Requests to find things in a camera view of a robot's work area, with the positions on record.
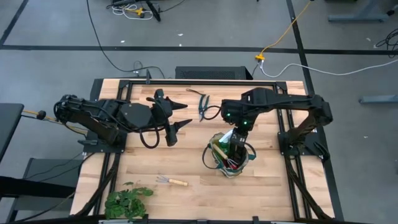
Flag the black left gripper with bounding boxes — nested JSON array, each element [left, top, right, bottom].
[[150, 88, 193, 147]]

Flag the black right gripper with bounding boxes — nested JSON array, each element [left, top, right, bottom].
[[229, 126, 249, 163]]

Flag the cream and green gardening bag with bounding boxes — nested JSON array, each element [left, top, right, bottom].
[[201, 132, 257, 179]]

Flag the black pruning shears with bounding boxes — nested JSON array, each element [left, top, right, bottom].
[[185, 88, 211, 123]]

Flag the black computer case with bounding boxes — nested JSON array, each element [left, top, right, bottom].
[[175, 65, 254, 80]]

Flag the black control box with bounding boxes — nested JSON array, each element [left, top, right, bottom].
[[89, 78, 105, 109]]

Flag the green leafy plant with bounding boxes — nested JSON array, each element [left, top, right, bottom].
[[104, 182, 155, 221]]

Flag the black tripod leg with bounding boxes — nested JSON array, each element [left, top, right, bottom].
[[145, 0, 162, 22]]

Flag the grey floor bar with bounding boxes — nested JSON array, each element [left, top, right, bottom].
[[358, 94, 398, 105]]

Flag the black floor beam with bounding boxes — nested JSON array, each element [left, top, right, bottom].
[[0, 175, 77, 199]]

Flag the black side table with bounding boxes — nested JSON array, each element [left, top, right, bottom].
[[0, 102, 25, 162]]

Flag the grey desk base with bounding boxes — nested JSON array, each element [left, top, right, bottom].
[[328, 0, 391, 23]]

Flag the right wrist black cable loop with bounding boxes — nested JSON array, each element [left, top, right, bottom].
[[202, 105, 223, 121]]

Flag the wrist black cable loop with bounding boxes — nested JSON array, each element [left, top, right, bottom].
[[139, 124, 161, 149], [202, 105, 223, 121]]

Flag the black aluminium rig frame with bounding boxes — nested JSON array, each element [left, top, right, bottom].
[[74, 79, 345, 222]]

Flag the left wrist black cable loop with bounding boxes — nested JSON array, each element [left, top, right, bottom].
[[139, 124, 161, 149]]

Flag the yellow extension cable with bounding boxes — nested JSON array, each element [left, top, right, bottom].
[[254, 0, 313, 62]]

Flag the white floor cable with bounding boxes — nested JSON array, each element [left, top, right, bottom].
[[259, 58, 398, 78]]

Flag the black floor cable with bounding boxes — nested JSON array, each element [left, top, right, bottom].
[[85, 0, 166, 79]]

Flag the white cable bundle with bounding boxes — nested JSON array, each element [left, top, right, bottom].
[[111, 2, 155, 21]]

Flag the yellow rope with black knob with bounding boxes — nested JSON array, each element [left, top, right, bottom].
[[21, 108, 88, 134]]

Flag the black cable coil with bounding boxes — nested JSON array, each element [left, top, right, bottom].
[[375, 27, 398, 59]]

